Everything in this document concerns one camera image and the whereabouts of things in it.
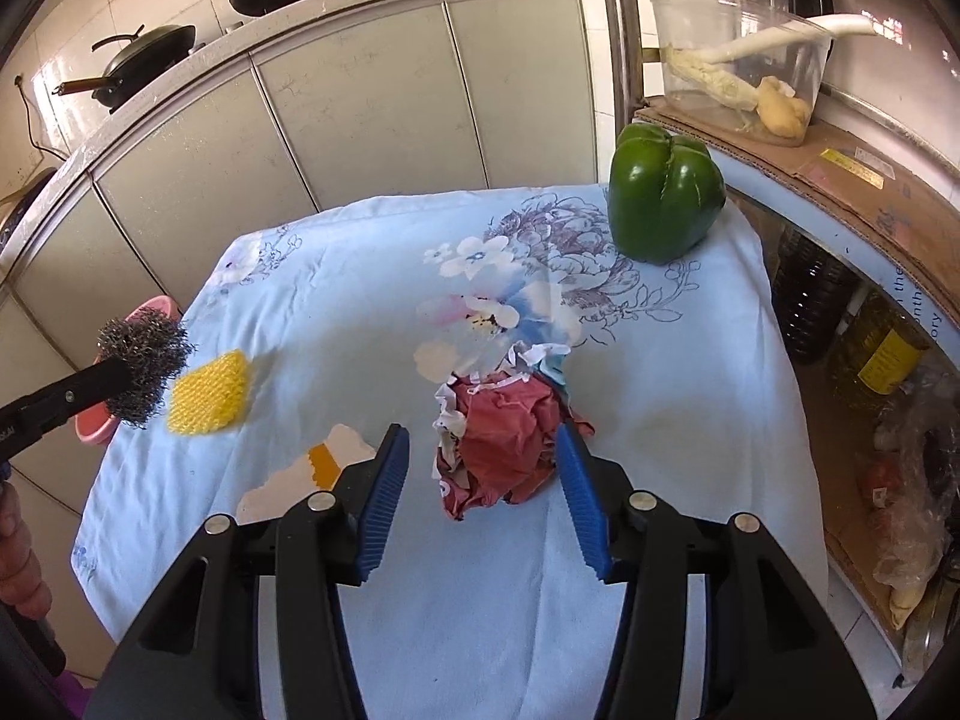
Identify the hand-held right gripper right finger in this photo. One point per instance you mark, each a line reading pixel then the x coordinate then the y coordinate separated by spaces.
pixel 581 510

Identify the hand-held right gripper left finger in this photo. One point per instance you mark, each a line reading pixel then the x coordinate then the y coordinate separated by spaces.
pixel 382 502

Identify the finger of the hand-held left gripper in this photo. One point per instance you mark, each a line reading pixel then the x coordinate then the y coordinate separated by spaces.
pixel 75 394

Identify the pink plastic basin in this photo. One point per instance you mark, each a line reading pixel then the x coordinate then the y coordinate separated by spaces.
pixel 94 427

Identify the steel wool scourer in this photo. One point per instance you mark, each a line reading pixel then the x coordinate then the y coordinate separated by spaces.
pixel 150 367

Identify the red paper ball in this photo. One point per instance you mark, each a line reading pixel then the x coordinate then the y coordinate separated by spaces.
pixel 502 442

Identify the person's left hand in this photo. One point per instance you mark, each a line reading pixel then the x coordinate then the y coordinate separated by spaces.
pixel 19 555

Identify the yellow foam fruit net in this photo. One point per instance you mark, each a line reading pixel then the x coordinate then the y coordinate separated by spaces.
pixel 206 394

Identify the light blue floral cloth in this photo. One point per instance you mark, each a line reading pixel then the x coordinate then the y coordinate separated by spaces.
pixel 337 315

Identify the dark oil bottle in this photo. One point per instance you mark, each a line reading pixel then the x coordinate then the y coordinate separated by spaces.
pixel 814 292

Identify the green bell pepper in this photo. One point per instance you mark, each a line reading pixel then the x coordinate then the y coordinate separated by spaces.
pixel 664 195

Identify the yellow oil bottle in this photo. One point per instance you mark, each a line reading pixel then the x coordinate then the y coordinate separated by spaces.
pixel 885 352

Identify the grey kitchen cabinet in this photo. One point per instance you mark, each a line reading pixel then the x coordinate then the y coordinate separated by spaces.
pixel 360 105

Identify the flat brown cardboard sheet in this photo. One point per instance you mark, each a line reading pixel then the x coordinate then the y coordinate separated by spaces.
pixel 847 180

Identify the ginger root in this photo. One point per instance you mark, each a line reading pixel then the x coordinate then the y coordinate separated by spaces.
pixel 784 112

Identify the metal storage rack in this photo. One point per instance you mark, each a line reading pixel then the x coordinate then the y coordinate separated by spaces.
pixel 622 52

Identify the clear plastic container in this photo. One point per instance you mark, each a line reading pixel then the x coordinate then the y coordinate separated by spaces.
pixel 697 22

